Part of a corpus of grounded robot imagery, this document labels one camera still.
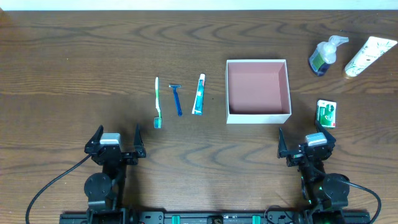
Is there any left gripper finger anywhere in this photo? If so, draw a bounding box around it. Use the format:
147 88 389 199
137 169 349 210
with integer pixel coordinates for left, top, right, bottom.
134 124 145 152
84 125 103 154

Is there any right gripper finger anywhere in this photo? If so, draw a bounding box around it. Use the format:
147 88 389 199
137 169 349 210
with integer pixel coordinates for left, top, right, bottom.
315 120 336 144
277 128 289 158

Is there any green white soap bar box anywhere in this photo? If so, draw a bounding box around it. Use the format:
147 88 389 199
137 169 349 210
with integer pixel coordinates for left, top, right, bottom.
316 100 336 128

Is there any green white toothbrush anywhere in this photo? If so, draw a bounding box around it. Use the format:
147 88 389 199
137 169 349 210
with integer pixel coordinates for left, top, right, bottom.
154 77 162 129

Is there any teal white toothpaste tube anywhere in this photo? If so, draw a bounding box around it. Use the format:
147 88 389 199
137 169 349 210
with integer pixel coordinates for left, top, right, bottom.
192 73 205 116

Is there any clear pump soap bottle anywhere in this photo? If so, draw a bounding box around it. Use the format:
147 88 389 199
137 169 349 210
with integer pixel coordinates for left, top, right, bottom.
308 35 349 77

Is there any white floral lotion tube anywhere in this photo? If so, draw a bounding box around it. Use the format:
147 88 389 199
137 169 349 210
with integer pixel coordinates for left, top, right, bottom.
343 36 397 78

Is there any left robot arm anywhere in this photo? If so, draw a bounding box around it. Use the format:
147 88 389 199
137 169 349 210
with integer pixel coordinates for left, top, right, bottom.
84 126 146 224

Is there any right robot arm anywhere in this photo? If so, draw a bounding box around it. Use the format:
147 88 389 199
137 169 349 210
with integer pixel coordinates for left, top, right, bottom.
277 121 349 223

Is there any blue disposable razor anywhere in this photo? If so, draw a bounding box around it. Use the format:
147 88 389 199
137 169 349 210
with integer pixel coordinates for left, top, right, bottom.
169 84 182 116

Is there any white cardboard box pink interior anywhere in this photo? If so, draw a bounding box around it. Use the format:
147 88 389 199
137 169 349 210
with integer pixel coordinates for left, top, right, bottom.
225 59 292 124

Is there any left black cable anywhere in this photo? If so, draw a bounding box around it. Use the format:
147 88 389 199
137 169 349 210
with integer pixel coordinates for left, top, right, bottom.
24 154 93 224

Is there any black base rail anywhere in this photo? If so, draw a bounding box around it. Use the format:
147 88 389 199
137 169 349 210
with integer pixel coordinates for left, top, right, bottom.
59 210 371 224

